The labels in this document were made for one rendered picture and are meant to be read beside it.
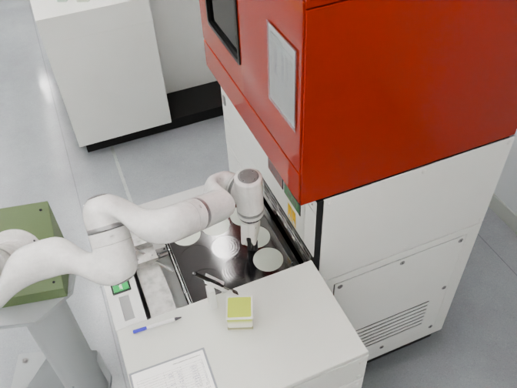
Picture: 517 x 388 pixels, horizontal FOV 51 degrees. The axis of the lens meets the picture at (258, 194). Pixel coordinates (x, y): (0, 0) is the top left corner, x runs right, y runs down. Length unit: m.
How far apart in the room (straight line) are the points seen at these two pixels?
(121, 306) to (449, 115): 1.09
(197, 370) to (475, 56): 1.09
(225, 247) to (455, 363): 1.33
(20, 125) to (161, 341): 2.88
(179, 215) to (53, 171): 2.47
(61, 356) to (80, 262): 0.91
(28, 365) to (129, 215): 1.61
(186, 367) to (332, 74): 0.85
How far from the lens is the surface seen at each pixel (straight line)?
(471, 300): 2.93
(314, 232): 1.61
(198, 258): 1.82
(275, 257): 1.80
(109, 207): 1.34
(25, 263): 1.45
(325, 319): 1.59
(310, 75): 1.24
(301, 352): 1.53
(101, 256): 1.37
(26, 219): 1.90
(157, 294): 1.78
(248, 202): 1.59
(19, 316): 1.96
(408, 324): 2.45
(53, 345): 2.19
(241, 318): 1.51
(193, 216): 1.34
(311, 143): 1.36
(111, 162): 3.66
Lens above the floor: 2.31
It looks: 45 degrees down
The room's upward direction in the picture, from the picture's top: 3 degrees counter-clockwise
